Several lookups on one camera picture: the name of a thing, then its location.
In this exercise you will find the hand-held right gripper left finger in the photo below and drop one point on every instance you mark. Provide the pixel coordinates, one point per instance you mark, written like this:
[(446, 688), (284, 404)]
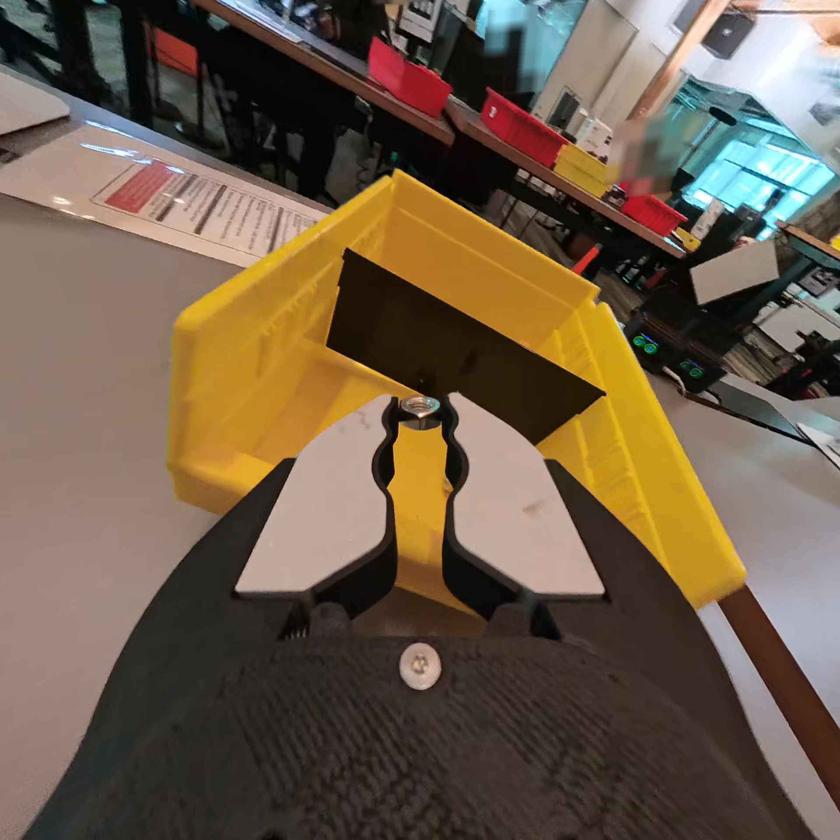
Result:
[(321, 512)]

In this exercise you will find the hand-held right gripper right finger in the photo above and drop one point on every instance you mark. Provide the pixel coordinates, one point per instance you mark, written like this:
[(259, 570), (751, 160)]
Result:
[(525, 512)]

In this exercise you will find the steel hex nut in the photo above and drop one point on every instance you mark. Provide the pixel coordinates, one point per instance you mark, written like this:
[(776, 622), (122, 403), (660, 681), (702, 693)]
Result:
[(420, 423)]

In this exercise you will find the yellow plastic bin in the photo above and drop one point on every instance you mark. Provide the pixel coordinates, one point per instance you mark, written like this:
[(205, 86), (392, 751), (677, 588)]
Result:
[(262, 367), (584, 172)]

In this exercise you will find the grey desk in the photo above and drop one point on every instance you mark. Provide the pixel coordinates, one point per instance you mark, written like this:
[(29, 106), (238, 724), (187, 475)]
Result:
[(85, 394)]

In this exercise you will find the wooden standing desk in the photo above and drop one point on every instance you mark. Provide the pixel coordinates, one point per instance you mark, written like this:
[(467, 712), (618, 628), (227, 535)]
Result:
[(810, 262)]

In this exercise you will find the black bin divider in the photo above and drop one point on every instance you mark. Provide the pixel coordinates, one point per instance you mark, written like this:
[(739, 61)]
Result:
[(459, 341)]

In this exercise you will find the black power station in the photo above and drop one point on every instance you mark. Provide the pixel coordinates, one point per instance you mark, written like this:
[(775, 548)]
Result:
[(676, 354)]

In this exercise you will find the adjoining grey table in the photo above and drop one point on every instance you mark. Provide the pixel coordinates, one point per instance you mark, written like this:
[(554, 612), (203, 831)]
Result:
[(774, 525)]

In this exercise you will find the grey tilted board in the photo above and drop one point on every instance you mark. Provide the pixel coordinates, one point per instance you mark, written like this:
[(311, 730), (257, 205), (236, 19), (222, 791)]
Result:
[(735, 272)]

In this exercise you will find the red plastic bin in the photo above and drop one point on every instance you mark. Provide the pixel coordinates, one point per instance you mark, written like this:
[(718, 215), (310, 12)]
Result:
[(525, 131), (653, 215), (407, 82)]

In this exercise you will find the red-label laminated sheet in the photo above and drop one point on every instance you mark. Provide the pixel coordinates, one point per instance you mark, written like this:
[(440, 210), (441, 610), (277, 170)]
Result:
[(197, 210)]

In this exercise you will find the long wooden table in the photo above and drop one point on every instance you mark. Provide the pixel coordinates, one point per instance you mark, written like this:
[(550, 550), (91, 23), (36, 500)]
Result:
[(341, 72)]

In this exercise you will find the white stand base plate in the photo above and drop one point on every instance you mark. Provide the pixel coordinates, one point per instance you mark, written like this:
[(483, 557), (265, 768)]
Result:
[(26, 105)]

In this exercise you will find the black wall speaker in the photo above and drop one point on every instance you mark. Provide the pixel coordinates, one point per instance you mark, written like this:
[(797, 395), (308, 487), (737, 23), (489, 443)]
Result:
[(728, 33)]

